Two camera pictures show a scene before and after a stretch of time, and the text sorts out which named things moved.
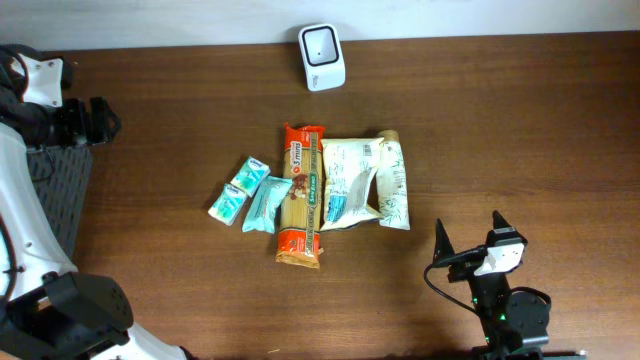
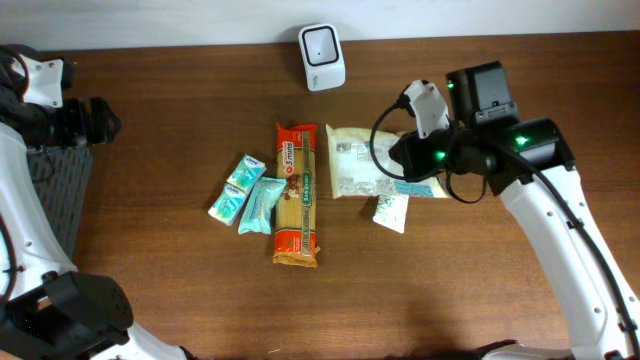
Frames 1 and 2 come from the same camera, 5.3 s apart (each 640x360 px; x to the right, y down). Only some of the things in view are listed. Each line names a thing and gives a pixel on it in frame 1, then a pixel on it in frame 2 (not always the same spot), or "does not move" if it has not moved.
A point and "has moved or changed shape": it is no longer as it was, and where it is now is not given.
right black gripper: [463, 270] to [406, 157]
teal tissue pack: [228, 205] does not move
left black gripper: [81, 122] does not move
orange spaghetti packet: [301, 196] does not move
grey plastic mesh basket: [61, 173] does not move
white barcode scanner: [322, 56] does not move
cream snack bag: [347, 170] to [353, 174]
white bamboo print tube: [391, 183] has moved or changed shape
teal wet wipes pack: [262, 216] has moved or changed shape
